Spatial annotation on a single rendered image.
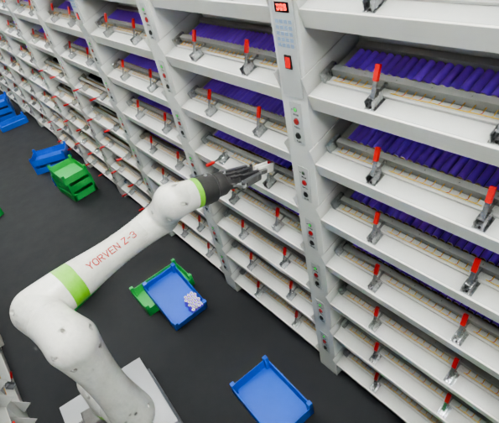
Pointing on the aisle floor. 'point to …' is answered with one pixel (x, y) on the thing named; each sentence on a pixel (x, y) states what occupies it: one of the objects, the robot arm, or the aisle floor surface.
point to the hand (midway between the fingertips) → (262, 168)
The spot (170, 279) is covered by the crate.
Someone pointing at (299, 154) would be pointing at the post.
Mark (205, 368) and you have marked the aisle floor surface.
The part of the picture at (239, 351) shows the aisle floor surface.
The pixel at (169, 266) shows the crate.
